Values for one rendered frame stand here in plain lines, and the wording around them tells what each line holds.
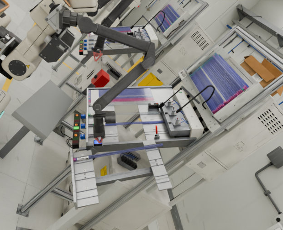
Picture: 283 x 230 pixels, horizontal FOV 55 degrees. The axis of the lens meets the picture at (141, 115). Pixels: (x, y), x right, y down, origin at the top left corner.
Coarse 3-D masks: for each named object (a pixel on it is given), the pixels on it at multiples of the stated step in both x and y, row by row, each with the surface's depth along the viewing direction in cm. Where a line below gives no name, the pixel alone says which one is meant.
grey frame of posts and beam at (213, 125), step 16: (192, 64) 228; (176, 80) 233; (80, 96) 228; (208, 112) 180; (240, 112) 166; (224, 128) 171; (192, 144) 179; (176, 160) 182; (64, 176) 176; (48, 192) 181; (128, 192) 198; (112, 208) 202; (96, 224) 210
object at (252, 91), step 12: (216, 48) 206; (264, 48) 179; (204, 60) 213; (276, 60) 167; (180, 72) 229; (192, 72) 217; (252, 84) 160; (240, 96) 162; (252, 96) 163; (228, 108) 165; (252, 108) 168; (120, 156) 208; (132, 156) 222; (132, 168) 208; (60, 192) 183
